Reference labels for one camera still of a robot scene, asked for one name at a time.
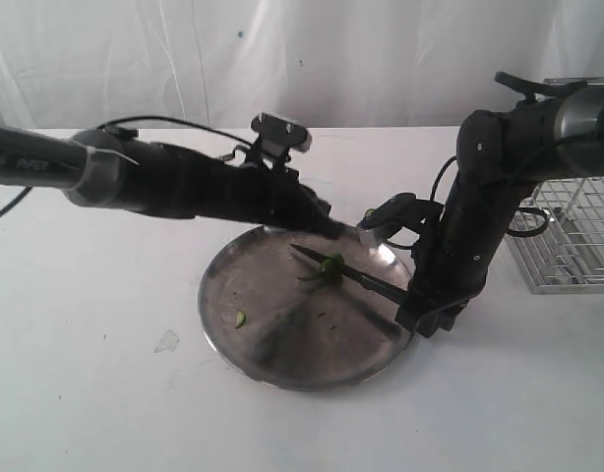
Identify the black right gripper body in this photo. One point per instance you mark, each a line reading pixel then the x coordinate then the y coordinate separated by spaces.
pixel 449 267

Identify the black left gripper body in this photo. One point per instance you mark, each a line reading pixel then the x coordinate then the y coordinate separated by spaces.
pixel 285 203

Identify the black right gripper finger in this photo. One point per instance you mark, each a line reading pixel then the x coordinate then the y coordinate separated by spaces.
pixel 419 315

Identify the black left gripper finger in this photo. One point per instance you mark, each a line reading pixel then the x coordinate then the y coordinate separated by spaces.
pixel 325 226

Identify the dark green pear-shaped vegetable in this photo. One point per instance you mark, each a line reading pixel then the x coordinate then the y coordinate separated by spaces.
pixel 329 271

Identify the black kitchen knife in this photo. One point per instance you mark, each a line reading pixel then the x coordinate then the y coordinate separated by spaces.
pixel 367 281

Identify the wire metal utensil holder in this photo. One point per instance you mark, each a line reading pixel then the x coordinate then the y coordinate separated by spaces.
pixel 568 256

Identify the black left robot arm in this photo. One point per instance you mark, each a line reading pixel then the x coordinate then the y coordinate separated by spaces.
pixel 109 167

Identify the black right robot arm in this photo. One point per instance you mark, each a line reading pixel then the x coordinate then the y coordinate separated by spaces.
pixel 501 158

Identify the thick round cucumber slice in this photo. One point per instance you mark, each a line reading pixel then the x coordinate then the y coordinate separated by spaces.
pixel 369 214

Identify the blurry green vegetable piece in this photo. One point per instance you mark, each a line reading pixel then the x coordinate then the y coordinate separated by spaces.
pixel 240 319

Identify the round steel plate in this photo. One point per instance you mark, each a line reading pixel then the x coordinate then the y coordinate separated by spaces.
pixel 301 335

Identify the white backdrop curtain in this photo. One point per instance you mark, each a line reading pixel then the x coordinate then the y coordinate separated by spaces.
pixel 74 64

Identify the clear tape scrap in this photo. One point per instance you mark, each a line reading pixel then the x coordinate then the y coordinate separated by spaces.
pixel 168 342

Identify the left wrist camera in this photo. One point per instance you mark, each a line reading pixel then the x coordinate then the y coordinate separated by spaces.
pixel 276 138

